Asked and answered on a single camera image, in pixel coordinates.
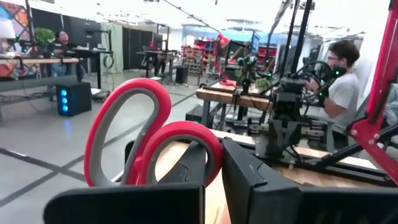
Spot colourful wall art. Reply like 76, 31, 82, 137
0, 0, 34, 78

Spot wooden workbench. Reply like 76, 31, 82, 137
195, 86, 276, 129

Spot person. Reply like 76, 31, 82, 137
50, 30, 85, 82
306, 39, 362, 127

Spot red-handled scissors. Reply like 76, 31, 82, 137
83, 77, 224, 190

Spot black bin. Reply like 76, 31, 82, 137
175, 65, 189, 85

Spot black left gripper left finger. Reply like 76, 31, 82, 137
42, 140, 208, 224

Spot long wooden table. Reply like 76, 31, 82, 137
0, 57, 81, 125

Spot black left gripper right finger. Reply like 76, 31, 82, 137
221, 138, 398, 224

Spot black computer tower blue lights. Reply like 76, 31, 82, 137
55, 81, 93, 118

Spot pale green curtain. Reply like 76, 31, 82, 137
101, 22, 124, 75

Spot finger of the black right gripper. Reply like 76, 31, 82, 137
269, 121, 285, 156
283, 121, 304, 156

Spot small green potted plant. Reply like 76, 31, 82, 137
33, 27, 57, 58

